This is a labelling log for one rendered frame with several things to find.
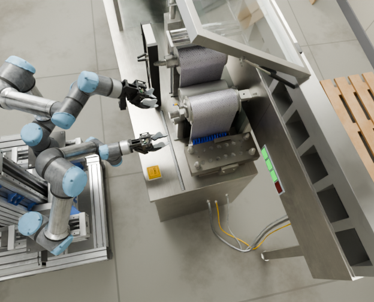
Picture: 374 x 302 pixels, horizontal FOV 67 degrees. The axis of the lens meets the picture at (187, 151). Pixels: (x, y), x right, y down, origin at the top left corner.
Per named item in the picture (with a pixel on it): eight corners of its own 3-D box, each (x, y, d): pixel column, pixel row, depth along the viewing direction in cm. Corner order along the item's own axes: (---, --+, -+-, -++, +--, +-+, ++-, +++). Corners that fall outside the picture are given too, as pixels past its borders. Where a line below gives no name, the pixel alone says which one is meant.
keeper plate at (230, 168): (217, 172, 167) (220, 166, 157) (233, 168, 168) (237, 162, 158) (219, 177, 166) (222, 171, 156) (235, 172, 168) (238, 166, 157)
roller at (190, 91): (177, 96, 162) (178, 83, 151) (219, 87, 166) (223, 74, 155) (183, 114, 158) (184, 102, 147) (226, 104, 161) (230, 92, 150)
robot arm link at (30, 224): (38, 210, 153) (27, 205, 140) (58, 223, 151) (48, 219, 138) (22, 230, 148) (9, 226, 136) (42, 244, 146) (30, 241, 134)
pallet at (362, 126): (422, 177, 272) (432, 174, 262) (343, 192, 262) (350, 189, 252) (369, 77, 316) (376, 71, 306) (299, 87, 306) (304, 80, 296)
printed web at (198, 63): (172, 95, 187) (173, 38, 140) (206, 88, 190) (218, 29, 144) (189, 148, 173) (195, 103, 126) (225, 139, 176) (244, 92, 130)
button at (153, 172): (146, 168, 167) (146, 167, 165) (158, 165, 168) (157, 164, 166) (149, 179, 164) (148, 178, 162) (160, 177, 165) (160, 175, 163)
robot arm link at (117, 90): (105, 100, 112) (102, 84, 115) (115, 102, 116) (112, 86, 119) (114, 89, 108) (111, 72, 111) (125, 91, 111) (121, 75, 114)
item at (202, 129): (189, 139, 162) (192, 123, 145) (228, 130, 166) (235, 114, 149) (190, 139, 162) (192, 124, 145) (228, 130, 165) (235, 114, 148)
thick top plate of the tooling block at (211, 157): (183, 151, 165) (184, 147, 159) (247, 135, 171) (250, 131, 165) (191, 177, 159) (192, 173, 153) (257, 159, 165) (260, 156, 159)
